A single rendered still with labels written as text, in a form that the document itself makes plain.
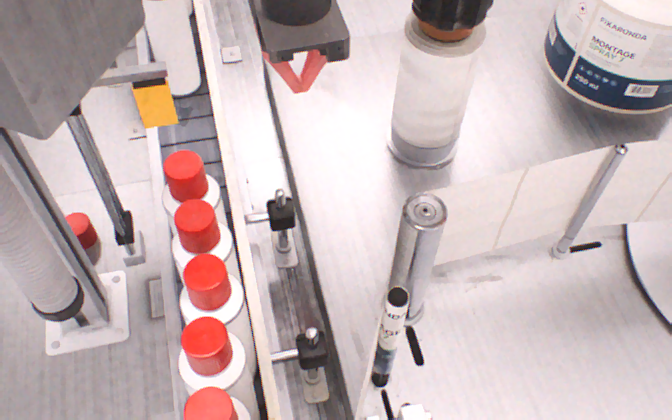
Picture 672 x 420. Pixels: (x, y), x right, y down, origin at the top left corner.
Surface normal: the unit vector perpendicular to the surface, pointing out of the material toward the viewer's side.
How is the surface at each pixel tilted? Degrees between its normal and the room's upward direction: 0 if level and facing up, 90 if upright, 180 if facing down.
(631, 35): 90
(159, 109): 90
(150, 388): 0
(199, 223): 2
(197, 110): 0
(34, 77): 90
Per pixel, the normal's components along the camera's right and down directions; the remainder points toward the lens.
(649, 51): -0.26, 0.79
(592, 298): 0.02, -0.57
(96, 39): 0.93, 0.32
